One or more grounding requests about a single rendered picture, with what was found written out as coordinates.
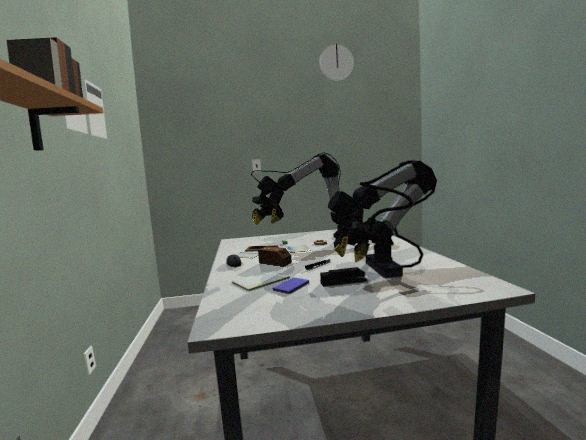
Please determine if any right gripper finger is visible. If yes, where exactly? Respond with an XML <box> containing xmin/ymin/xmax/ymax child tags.
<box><xmin>252</xmin><ymin>211</ymin><xmax>263</xmax><ymax>225</ymax></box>
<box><xmin>271</xmin><ymin>208</ymin><xmax>280</xmax><ymax>223</ymax></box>

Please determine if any blue flat rectangular block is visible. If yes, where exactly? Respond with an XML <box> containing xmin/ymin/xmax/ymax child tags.
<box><xmin>273</xmin><ymin>277</ymin><xmax>309</xmax><ymax>294</ymax></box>

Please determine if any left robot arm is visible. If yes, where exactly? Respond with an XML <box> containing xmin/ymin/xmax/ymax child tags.
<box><xmin>328</xmin><ymin>161</ymin><xmax>436</xmax><ymax>272</ymax></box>

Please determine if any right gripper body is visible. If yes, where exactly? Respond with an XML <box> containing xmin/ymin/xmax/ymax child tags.
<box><xmin>253</xmin><ymin>196</ymin><xmax>284</xmax><ymax>220</ymax></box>

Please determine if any black computer mouse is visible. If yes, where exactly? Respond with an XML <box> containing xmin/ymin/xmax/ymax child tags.
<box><xmin>226</xmin><ymin>254</ymin><xmax>241</xmax><ymax>267</ymax></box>

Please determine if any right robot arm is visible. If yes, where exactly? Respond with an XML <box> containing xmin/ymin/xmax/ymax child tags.
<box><xmin>252</xmin><ymin>154</ymin><xmax>346</xmax><ymax>230</ymax></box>

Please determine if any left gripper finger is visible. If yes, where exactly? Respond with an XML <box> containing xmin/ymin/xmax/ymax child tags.
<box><xmin>354</xmin><ymin>242</ymin><xmax>367</xmax><ymax>262</ymax></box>
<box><xmin>334</xmin><ymin>236</ymin><xmax>349</xmax><ymax>257</ymax></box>

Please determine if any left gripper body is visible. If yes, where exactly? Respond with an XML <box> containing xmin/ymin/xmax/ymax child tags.
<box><xmin>334</xmin><ymin>218</ymin><xmax>370</xmax><ymax>255</ymax></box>

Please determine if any brown wooden block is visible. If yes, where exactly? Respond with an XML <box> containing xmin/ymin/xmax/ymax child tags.
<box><xmin>258</xmin><ymin>246</ymin><xmax>292</xmax><ymax>266</ymax></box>

